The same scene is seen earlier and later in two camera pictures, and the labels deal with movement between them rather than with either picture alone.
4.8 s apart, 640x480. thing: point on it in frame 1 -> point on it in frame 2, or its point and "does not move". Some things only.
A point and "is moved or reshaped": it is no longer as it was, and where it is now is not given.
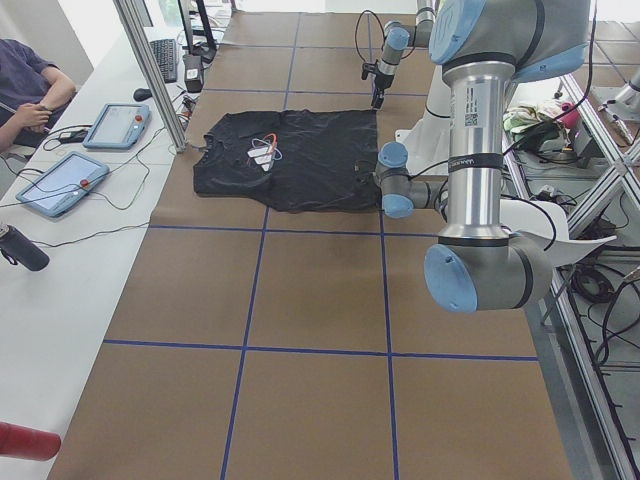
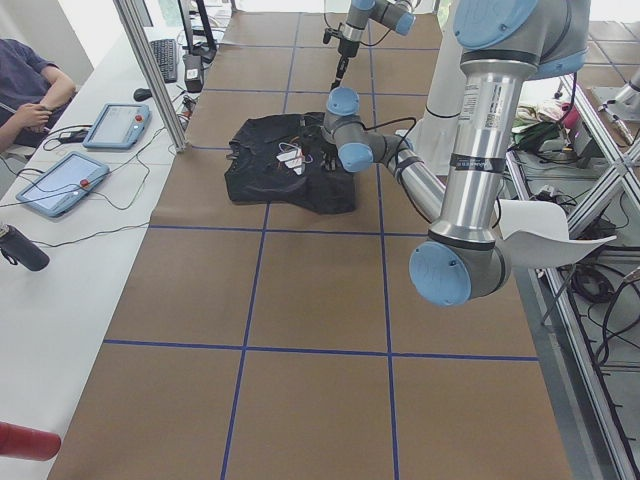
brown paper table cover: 248,343 does not move
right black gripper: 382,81 -> 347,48
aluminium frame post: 151,72 does not move
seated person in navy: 33,93 does not move
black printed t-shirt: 292,161 is moved or reshaped
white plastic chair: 546,222 does not move
